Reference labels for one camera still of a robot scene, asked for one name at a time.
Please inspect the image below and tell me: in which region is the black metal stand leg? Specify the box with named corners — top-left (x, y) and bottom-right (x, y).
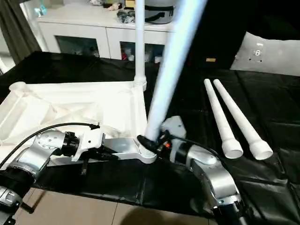
top-left (22, 201), bottom-right (36, 213)

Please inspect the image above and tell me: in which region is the grey printed cushion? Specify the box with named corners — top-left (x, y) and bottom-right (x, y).
top-left (231, 31), bottom-right (300, 77)

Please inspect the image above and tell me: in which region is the black floor mat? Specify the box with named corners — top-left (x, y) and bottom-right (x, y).
top-left (0, 50), bottom-right (300, 225)

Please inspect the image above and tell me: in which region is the white plastic table leg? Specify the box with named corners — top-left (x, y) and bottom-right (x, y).
top-left (213, 79), bottom-right (274, 161)
top-left (134, 0), bottom-right (148, 91)
top-left (203, 79), bottom-right (244, 159)
top-left (140, 0), bottom-right (208, 160)

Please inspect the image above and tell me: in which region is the grey curtain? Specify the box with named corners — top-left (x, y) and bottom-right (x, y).
top-left (0, 0), bottom-right (42, 64)

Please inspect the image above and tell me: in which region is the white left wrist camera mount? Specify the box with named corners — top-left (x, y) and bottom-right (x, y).
top-left (72, 130), bottom-right (106, 162)

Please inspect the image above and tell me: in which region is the grey round bag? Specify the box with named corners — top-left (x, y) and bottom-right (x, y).
top-left (144, 0), bottom-right (175, 24)

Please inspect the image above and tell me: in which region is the white glass-door cabinet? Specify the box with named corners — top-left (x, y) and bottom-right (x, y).
top-left (37, 4), bottom-right (175, 64)

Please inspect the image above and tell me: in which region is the white plastic table top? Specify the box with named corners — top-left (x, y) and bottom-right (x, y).
top-left (0, 81), bottom-right (158, 165)

